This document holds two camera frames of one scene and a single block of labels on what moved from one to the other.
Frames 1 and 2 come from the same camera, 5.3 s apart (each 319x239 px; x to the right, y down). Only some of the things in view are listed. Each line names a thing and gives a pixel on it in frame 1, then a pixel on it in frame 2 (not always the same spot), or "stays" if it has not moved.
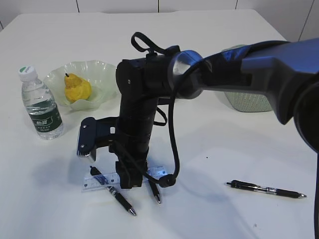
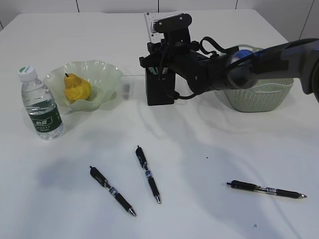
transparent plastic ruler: x=103 y=181 to x=151 y=37
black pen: x=250 y=186 stays
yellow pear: x=77 y=88 stays
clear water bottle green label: x=40 y=103 stays
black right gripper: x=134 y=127 to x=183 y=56
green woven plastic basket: x=242 y=102 stays
